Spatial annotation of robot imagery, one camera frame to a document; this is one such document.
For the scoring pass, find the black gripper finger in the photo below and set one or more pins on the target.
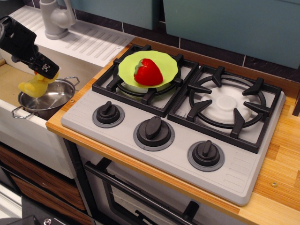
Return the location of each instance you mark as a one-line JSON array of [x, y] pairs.
[[43, 66]]

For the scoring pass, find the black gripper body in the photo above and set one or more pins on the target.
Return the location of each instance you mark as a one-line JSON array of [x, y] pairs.
[[18, 41]]

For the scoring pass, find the yellow stuffed duck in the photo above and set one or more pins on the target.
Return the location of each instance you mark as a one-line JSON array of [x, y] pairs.
[[37, 86]]

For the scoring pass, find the red toy strawberry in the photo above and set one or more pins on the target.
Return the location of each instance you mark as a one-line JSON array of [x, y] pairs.
[[147, 73]]

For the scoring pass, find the stainless steel pot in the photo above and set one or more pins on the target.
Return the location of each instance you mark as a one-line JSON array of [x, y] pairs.
[[58, 93]]

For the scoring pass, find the white toy sink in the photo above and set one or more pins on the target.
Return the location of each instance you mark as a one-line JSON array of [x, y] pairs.
[[81, 54]]

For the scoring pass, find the green plastic plate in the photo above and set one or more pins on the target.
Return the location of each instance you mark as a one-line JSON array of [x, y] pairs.
[[166, 64]]

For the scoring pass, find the grey toy faucet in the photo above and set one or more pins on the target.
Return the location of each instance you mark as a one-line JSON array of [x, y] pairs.
[[56, 21]]

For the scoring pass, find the black left stove knob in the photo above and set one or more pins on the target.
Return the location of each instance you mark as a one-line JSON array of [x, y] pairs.
[[108, 115]]

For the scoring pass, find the black stove knob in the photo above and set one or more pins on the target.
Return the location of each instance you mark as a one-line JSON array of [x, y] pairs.
[[206, 156], [154, 134], [108, 115]]

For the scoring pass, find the black left burner grate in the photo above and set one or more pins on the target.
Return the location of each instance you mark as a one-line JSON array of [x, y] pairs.
[[157, 101]]

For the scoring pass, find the black burner grate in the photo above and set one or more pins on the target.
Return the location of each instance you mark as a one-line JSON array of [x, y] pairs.
[[157, 101], [228, 107]]

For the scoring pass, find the wood grain drawer front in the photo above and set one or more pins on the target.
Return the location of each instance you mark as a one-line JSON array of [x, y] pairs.
[[44, 185]]

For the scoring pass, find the black middle stove knob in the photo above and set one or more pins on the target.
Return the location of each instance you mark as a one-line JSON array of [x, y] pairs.
[[154, 134]]

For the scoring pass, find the grey toy stove top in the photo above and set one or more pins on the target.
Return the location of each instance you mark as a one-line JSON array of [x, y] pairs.
[[234, 181]]

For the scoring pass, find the black right stove knob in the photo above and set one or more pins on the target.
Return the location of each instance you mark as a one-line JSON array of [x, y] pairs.
[[206, 156]]

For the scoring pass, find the black right burner grate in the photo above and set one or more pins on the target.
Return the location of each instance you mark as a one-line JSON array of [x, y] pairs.
[[228, 107]]

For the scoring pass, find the teal cabinet door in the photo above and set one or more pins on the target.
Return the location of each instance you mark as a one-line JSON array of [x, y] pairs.
[[265, 29]]

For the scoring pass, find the black oven door handle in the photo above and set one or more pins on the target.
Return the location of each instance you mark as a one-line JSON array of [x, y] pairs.
[[184, 219]]

